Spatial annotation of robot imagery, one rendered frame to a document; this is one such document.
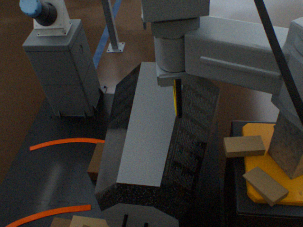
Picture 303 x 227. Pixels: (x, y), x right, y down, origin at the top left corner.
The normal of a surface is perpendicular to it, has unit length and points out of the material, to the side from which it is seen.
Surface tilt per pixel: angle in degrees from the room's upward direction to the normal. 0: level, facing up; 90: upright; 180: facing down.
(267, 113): 0
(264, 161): 0
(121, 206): 90
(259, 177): 11
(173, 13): 90
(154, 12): 90
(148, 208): 90
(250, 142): 0
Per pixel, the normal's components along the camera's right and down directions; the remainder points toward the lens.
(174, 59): -0.08, 0.73
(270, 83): -0.46, 0.68
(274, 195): -0.19, -0.79
